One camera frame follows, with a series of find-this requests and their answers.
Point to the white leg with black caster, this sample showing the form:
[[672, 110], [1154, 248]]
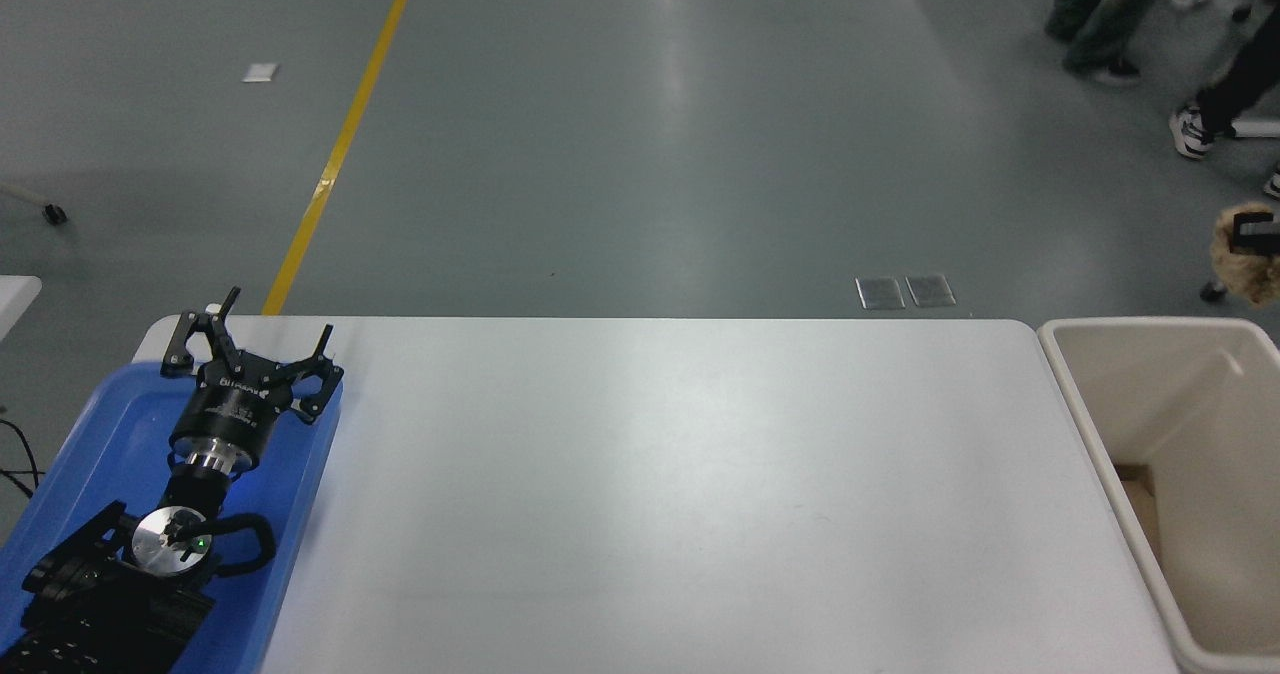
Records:
[[1211, 292]]

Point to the large pale plastic bin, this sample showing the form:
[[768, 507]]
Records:
[[1200, 434]]

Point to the white side table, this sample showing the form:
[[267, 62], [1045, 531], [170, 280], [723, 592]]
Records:
[[15, 299]]

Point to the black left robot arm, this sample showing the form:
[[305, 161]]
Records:
[[95, 594]]

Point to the silver floor plate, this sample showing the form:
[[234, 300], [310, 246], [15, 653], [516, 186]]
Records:
[[880, 293], [930, 290]]

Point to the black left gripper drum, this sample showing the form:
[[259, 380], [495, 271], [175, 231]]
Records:
[[226, 414]]

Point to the blue plastic tray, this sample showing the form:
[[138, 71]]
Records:
[[100, 434]]

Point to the grey leg with black caster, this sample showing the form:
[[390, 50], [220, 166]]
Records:
[[50, 214]]

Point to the tan paper ball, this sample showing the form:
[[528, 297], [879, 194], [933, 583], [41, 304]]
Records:
[[1245, 274]]

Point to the person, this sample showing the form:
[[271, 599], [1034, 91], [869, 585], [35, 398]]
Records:
[[1105, 14], [1235, 84]]

